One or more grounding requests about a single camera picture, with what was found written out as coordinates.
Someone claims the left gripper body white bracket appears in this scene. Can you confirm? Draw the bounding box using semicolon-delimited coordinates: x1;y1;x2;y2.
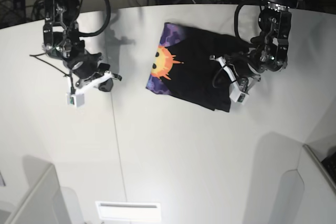
209;52;263;93

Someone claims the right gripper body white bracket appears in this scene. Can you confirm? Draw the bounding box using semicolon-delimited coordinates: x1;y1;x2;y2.
62;53;123;93

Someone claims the black T-shirt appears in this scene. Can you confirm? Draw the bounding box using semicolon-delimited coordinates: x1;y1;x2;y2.
146;23;248;112

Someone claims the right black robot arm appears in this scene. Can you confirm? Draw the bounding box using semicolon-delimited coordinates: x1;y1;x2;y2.
43;0;122;94

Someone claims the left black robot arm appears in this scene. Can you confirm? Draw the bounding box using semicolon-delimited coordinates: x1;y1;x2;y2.
211;0;298;93

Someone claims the white table slot plate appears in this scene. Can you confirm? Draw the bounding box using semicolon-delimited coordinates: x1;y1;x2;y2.
96;201;162;222

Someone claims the grey monitor left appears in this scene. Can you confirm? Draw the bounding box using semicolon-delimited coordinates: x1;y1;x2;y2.
1;155;86;223

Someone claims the black keyboard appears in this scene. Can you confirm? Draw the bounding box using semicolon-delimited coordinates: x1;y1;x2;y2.
322;154;336;182

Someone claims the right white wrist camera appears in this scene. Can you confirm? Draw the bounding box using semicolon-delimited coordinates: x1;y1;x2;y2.
66;93;85;108

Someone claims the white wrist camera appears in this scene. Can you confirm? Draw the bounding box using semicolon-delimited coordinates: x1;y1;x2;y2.
229;88;249;105
66;93;85;108

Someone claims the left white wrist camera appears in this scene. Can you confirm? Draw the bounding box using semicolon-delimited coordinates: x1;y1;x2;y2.
229;88;249;105

